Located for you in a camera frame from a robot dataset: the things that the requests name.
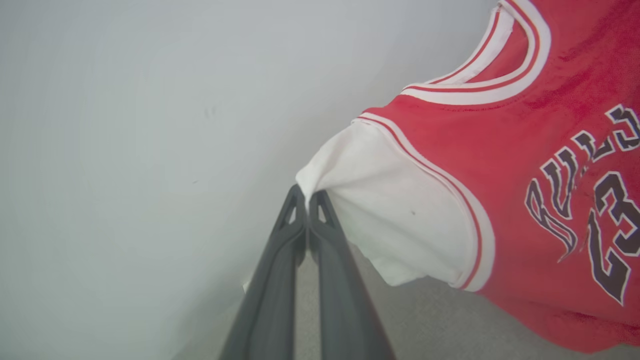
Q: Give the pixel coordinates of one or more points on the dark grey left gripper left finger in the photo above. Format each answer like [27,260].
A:
[270,300]

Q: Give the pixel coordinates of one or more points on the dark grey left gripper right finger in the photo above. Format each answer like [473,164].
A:
[345,310]

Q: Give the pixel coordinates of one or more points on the red jersey with white sleeves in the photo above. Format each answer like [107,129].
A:
[500,165]

